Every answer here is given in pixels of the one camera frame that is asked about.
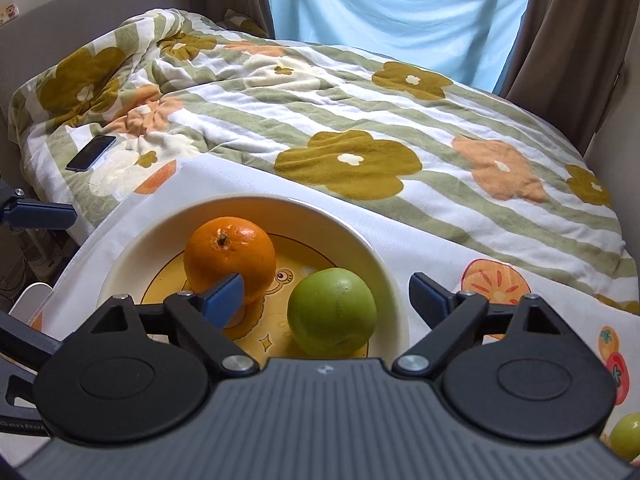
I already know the light blue window cloth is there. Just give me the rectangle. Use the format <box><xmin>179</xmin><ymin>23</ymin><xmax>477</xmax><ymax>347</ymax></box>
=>
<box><xmin>268</xmin><ymin>0</ymin><xmax>527</xmax><ymax>92</ymax></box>

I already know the green apple back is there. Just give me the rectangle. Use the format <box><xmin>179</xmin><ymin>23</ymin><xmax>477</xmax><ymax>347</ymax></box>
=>
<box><xmin>610</xmin><ymin>413</ymin><xmax>640</xmax><ymax>463</ymax></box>

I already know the black smartphone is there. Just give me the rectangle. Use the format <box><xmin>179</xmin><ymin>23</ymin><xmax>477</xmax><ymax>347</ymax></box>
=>
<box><xmin>65</xmin><ymin>134</ymin><xmax>116</xmax><ymax>172</ymax></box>

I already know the floral pillow by window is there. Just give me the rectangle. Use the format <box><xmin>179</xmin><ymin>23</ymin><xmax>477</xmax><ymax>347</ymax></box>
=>
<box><xmin>217</xmin><ymin>9</ymin><xmax>269</xmax><ymax>38</ymax></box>

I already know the cream duck print bowl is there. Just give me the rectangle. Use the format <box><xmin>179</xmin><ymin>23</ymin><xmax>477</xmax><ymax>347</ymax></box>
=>
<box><xmin>99</xmin><ymin>196</ymin><xmax>408</xmax><ymax>364</ymax></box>

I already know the white fruit print cloth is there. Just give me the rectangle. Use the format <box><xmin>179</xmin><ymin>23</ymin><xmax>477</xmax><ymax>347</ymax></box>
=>
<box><xmin>41</xmin><ymin>155</ymin><xmax>639</xmax><ymax>445</ymax></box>

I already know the green apple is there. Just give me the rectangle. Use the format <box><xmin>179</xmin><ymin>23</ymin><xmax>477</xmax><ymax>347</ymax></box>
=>
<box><xmin>286</xmin><ymin>268</ymin><xmax>378</xmax><ymax>358</ymax></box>
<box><xmin>610</xmin><ymin>413</ymin><xmax>640</xmax><ymax>463</ymax></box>

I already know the green apple front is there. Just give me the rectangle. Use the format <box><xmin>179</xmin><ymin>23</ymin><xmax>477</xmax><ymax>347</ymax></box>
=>
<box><xmin>286</xmin><ymin>268</ymin><xmax>378</xmax><ymax>358</ymax></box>

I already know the grey bed headboard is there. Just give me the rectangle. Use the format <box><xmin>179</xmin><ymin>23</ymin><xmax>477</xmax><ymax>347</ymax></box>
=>
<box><xmin>1</xmin><ymin>0</ymin><xmax>189</xmax><ymax>117</ymax></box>

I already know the brown curtain right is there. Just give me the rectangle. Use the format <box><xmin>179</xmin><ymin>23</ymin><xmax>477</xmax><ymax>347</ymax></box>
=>
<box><xmin>500</xmin><ymin>0</ymin><xmax>639</xmax><ymax>153</ymax></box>

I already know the orange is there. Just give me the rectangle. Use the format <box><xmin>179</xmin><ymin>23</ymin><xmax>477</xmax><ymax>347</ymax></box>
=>
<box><xmin>183</xmin><ymin>217</ymin><xmax>277</xmax><ymax>304</ymax></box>

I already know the floral striped duvet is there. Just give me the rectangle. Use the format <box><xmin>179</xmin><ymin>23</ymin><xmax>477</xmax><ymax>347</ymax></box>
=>
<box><xmin>6</xmin><ymin>9</ymin><xmax>639</xmax><ymax>313</ymax></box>

